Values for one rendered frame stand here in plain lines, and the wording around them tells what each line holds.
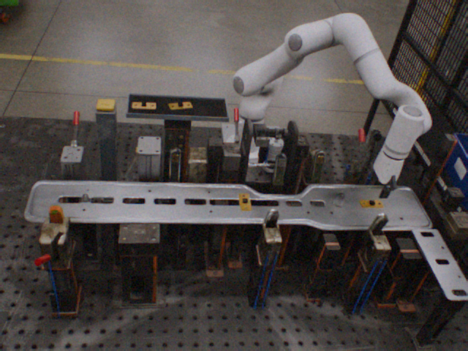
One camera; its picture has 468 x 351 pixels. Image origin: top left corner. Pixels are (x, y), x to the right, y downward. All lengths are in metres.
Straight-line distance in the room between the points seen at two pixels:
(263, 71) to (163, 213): 0.70
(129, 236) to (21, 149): 1.03
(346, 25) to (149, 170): 0.81
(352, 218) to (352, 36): 0.60
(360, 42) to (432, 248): 0.72
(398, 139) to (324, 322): 0.68
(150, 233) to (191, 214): 0.17
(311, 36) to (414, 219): 0.74
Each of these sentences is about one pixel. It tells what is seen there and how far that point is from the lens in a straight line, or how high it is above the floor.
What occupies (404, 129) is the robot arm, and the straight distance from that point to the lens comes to 1.55.
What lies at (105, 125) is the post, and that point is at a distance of 1.80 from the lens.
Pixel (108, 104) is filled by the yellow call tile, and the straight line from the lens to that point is 1.78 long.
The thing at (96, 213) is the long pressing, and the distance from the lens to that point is 1.58.
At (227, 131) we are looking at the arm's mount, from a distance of 2.31.
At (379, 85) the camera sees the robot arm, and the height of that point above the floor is 1.44.
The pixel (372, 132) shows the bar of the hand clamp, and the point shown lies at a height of 1.21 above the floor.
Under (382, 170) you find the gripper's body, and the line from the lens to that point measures 1.66.
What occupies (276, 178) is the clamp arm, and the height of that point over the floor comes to 1.01.
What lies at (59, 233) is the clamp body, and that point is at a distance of 1.46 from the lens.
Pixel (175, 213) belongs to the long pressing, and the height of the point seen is 1.00.
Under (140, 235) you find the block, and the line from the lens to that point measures 1.47.
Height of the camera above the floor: 2.12
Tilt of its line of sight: 40 degrees down
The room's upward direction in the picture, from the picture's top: 9 degrees clockwise
